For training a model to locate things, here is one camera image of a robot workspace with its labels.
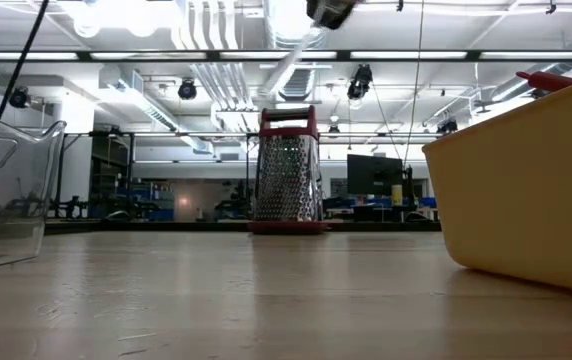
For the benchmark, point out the black overhead frame bar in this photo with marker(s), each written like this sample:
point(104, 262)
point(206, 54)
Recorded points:
point(341, 55)

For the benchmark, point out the yellow plastic bin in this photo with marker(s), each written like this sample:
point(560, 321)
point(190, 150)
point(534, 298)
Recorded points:
point(526, 200)

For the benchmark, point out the silver ceiling air duct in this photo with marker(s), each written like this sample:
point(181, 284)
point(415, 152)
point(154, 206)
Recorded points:
point(291, 75)

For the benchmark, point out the black computer monitor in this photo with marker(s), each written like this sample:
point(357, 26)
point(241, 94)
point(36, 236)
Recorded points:
point(373, 175)

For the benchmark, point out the black background robot arm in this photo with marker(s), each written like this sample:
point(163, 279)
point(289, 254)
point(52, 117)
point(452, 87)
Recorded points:
point(238, 192)

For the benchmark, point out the clear plastic bin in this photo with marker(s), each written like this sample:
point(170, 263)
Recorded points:
point(16, 225)

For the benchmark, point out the black ceiling spotlight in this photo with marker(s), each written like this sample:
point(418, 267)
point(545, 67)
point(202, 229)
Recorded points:
point(360, 82)
point(187, 90)
point(538, 94)
point(18, 97)
point(447, 127)

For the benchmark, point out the yellow cylinder container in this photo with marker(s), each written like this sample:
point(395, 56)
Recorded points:
point(397, 195)

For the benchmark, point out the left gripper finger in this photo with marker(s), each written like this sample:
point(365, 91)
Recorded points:
point(341, 12)
point(318, 5)

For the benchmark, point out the thin black horizontal rail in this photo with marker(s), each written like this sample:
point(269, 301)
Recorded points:
point(206, 134)

